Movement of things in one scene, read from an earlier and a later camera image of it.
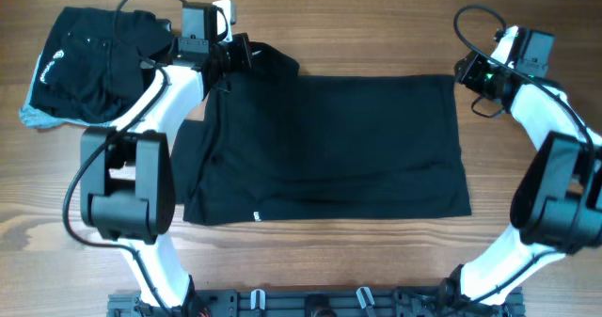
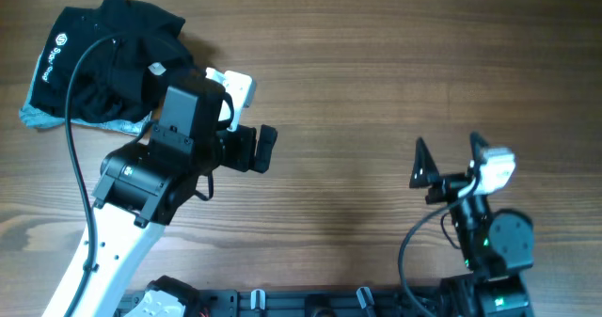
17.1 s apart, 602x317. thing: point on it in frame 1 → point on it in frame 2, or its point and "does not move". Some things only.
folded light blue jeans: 33,118 does not move
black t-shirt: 277,147 → 145,53
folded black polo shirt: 91,73 does not move
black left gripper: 242,44 → 243,157
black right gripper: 474,71 → 424,169
